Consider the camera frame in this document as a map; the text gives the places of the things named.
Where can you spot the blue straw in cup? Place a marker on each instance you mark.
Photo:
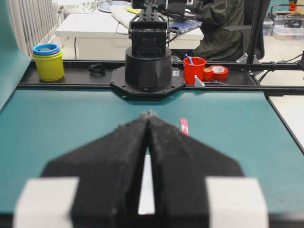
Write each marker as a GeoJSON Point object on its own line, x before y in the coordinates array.
{"type": "Point", "coordinates": [190, 59]}

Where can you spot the black vertical frame post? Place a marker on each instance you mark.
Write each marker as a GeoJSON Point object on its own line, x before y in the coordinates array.
{"type": "Point", "coordinates": [254, 33]}

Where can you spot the black aluminium frame rail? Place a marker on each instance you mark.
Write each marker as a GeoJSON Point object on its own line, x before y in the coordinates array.
{"type": "Point", "coordinates": [240, 78]}

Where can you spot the red tape roll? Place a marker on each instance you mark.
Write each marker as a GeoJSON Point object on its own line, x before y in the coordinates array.
{"type": "Point", "coordinates": [219, 72]}

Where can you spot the red spoon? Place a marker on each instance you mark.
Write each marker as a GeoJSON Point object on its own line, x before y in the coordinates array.
{"type": "Point", "coordinates": [184, 126]}

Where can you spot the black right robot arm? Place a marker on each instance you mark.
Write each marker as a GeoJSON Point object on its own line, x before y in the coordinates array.
{"type": "Point", "coordinates": [148, 64]}

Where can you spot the stacked yellow blue cups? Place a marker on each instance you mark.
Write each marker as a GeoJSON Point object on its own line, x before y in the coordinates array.
{"type": "Point", "coordinates": [49, 62]}

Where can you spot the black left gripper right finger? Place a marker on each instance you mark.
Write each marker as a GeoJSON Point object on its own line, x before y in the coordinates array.
{"type": "Point", "coordinates": [196, 186]}

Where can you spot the red cylinder block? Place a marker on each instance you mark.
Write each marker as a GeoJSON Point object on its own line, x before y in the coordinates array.
{"type": "Point", "coordinates": [208, 74]}

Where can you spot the person in dark jacket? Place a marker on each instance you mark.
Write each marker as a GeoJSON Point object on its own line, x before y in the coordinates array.
{"type": "Point", "coordinates": [219, 44]}

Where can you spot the white desk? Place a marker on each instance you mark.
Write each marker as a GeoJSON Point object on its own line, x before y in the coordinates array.
{"type": "Point", "coordinates": [95, 36]}

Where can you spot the red plastic cup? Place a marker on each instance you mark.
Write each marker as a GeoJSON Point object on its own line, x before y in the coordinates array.
{"type": "Point", "coordinates": [191, 70]}

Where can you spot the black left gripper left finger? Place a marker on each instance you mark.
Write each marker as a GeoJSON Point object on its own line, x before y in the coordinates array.
{"type": "Point", "coordinates": [94, 186]}

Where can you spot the silver metal bracket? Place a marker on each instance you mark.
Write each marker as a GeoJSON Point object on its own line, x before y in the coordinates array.
{"type": "Point", "coordinates": [198, 83]}

